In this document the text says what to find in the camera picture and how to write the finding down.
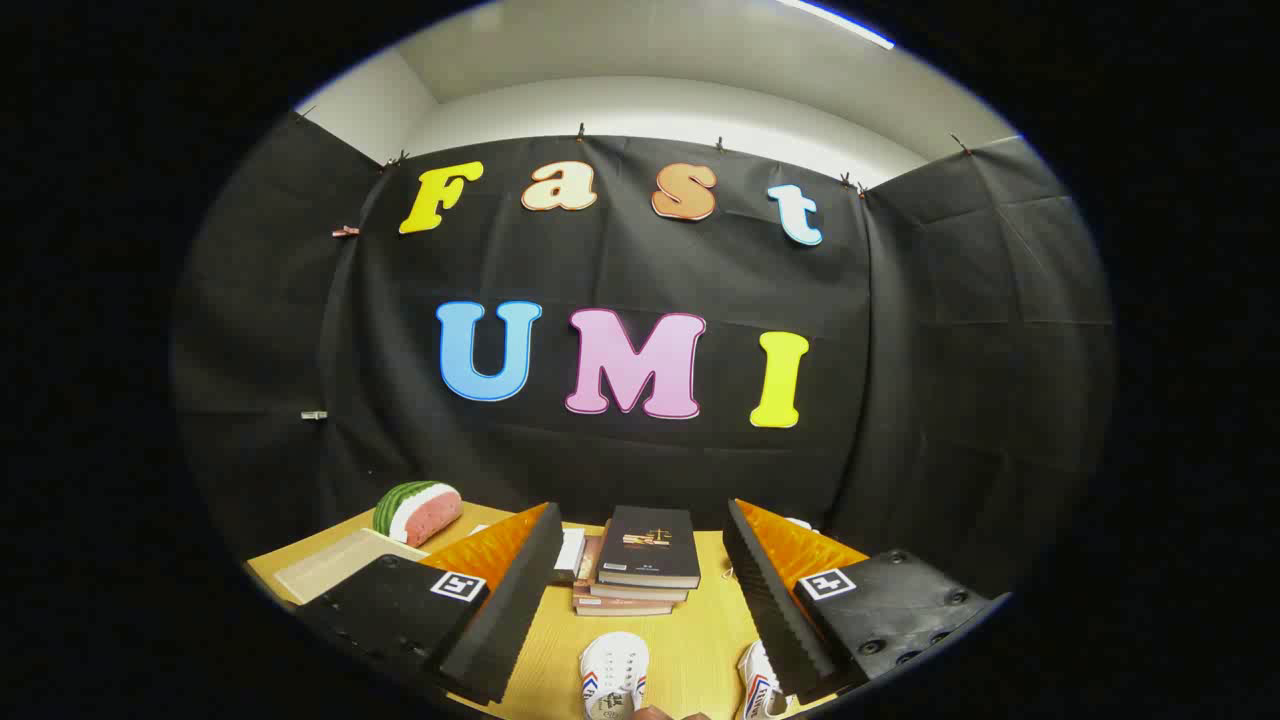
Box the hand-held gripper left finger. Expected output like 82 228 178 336
295 502 566 706

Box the cream fabric storage box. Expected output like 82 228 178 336
273 527 431 605

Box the watermelon slice toy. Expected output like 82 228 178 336
372 481 464 548

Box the white portrait cover book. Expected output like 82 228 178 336
468 522 587 583

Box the black cover book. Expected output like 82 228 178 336
597 505 703 591

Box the black backdrop cloth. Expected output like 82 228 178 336
170 110 1116 611

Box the maroon cover book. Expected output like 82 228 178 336
572 590 676 618

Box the white canvas shoe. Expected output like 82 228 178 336
580 631 651 720
737 640 801 720

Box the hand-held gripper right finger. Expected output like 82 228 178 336
722 498 1011 701

